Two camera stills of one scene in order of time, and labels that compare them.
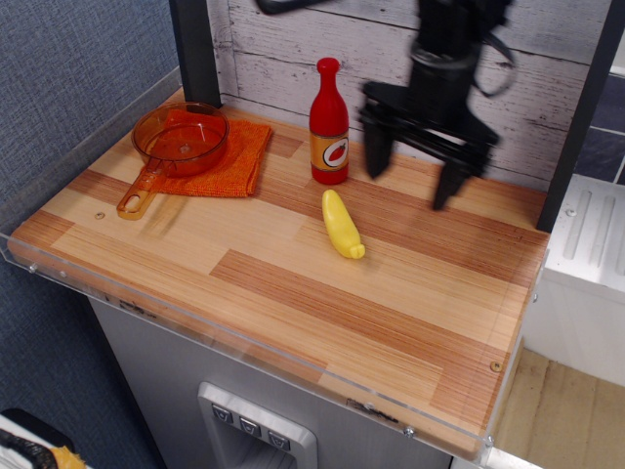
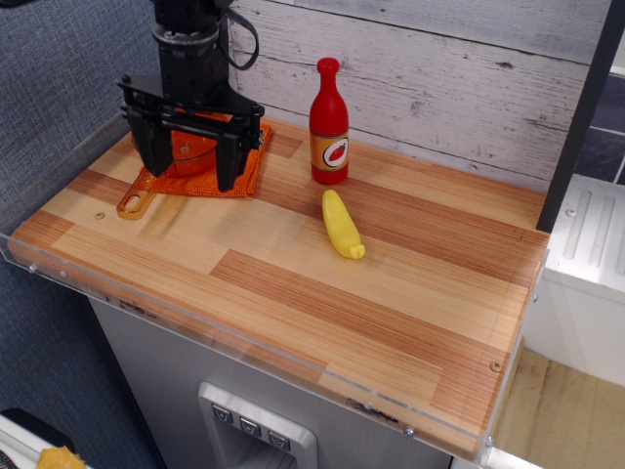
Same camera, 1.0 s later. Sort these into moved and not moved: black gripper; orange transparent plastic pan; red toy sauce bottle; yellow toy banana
Moved: black gripper
Not moved: orange transparent plastic pan; yellow toy banana; red toy sauce bottle
